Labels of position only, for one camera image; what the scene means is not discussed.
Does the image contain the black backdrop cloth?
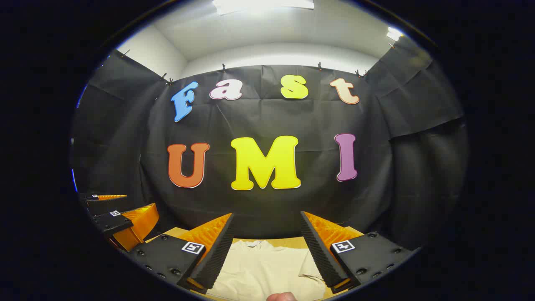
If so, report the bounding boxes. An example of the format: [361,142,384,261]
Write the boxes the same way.
[71,36,469,251]

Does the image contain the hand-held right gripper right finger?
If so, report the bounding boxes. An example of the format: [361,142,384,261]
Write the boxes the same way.
[300,211,420,294]

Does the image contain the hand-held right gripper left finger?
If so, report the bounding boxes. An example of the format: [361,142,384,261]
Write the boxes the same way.
[127,212,235,294]

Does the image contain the long ceiling light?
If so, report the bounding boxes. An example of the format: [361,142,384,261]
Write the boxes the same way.
[212,0,314,15]

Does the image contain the cream sweatshirt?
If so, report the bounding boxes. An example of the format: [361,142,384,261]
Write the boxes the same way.
[207,240,326,301]

